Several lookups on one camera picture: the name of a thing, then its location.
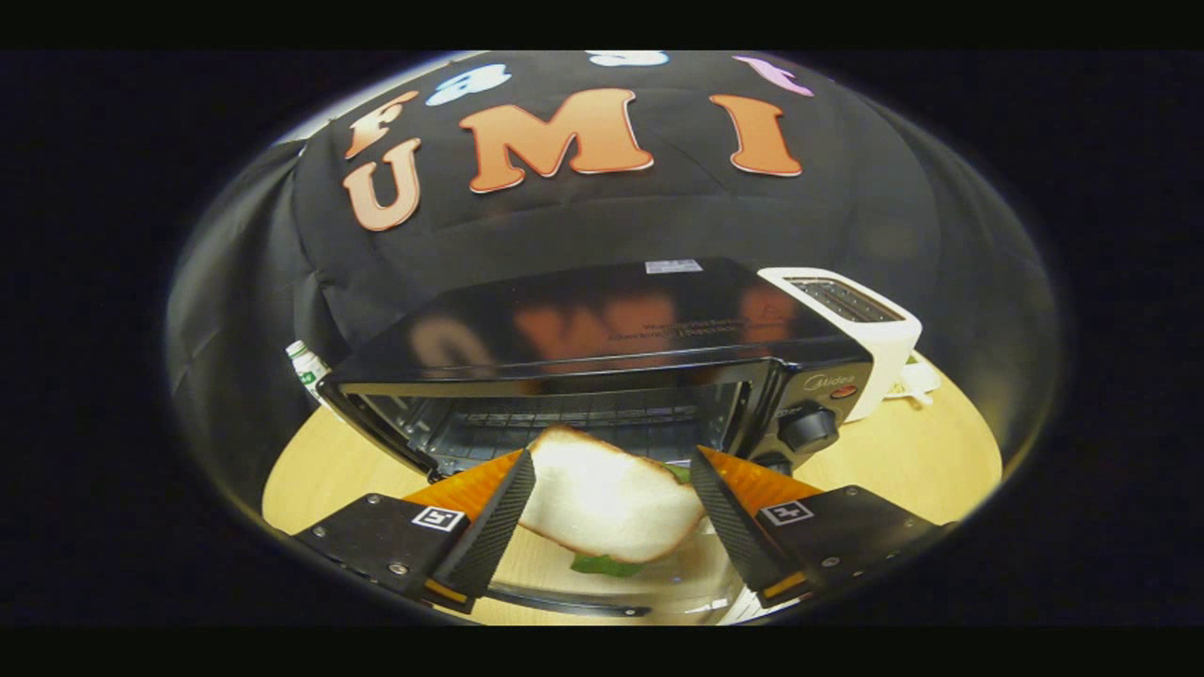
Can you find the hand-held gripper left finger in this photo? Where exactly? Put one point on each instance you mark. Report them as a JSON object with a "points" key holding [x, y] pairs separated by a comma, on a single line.
{"points": [[489, 536]]}

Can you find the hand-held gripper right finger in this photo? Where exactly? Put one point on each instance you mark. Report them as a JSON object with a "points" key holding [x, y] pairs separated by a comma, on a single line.
{"points": [[734, 527]]}

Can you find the bread lettuce sandwich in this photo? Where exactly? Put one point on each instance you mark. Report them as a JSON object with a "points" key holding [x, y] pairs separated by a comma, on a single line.
{"points": [[602, 498]]}

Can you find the black toaster oven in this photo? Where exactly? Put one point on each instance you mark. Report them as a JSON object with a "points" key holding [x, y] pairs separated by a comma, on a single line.
{"points": [[611, 320]]}

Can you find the white pop-up toaster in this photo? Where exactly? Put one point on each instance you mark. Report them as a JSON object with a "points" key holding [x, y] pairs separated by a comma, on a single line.
{"points": [[889, 348]]}

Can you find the white divided bean tray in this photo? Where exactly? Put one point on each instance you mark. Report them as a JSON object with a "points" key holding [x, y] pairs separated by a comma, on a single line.
{"points": [[917, 381]]}

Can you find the small white green-label bottle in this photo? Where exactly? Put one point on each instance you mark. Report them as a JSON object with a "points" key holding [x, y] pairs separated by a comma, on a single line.
{"points": [[306, 371]]}

